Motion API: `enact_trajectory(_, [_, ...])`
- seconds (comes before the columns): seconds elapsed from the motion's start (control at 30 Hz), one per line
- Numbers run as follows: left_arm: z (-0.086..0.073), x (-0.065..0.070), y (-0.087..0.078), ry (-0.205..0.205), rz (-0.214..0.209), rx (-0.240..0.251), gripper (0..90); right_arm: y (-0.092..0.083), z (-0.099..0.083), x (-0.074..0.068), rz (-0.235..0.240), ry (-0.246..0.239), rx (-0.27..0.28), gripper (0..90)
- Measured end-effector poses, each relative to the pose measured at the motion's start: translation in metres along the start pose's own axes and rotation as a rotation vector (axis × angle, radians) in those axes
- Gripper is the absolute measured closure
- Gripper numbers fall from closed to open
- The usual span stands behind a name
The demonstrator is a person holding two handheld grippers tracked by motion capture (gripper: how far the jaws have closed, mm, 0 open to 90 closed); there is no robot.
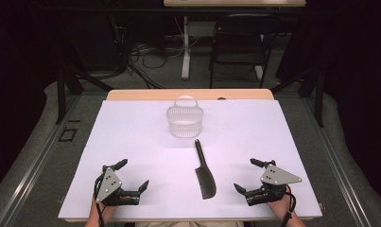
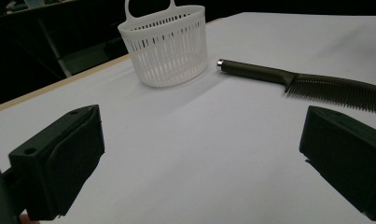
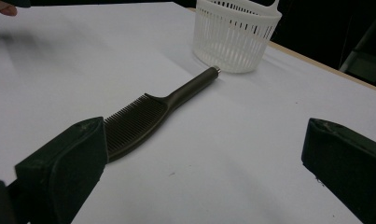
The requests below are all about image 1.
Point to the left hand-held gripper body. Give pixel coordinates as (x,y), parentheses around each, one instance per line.
(108,184)

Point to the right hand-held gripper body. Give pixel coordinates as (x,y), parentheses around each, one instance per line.
(278,176)

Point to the white plastic basket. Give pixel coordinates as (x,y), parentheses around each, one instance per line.
(185,121)

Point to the person's left hand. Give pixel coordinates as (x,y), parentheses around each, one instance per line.
(107,210)

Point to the person's right hand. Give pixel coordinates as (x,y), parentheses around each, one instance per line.
(282,206)

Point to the white table mat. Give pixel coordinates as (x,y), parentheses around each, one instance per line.
(147,151)

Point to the wooden table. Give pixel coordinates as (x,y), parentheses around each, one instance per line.
(141,94)

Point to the black metal stand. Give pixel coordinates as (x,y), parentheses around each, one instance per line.
(319,94)
(61,94)

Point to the black folding chair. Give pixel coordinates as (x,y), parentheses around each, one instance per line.
(241,47)

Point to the light wooden desk top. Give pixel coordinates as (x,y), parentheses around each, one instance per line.
(235,3)

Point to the metal floor rail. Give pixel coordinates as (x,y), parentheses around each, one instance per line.
(333,160)
(37,160)

